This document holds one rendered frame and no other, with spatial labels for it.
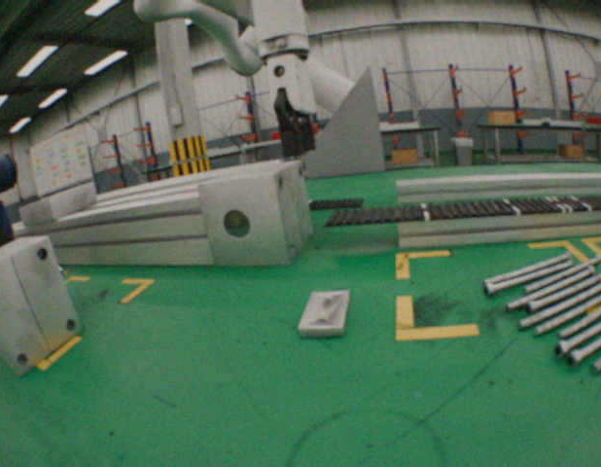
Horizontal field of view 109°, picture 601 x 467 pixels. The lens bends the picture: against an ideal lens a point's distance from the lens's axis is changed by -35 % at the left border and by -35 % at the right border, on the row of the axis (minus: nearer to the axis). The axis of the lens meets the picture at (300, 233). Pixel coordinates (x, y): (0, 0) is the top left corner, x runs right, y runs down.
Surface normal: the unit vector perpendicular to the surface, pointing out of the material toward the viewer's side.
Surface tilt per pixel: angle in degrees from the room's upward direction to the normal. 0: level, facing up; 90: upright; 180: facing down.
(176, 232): 90
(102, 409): 0
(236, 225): 90
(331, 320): 0
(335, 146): 90
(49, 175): 90
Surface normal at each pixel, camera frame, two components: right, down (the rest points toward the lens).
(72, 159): 0.09, 0.29
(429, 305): -0.15, -0.94
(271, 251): -0.27, 0.33
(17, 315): 0.93, -0.04
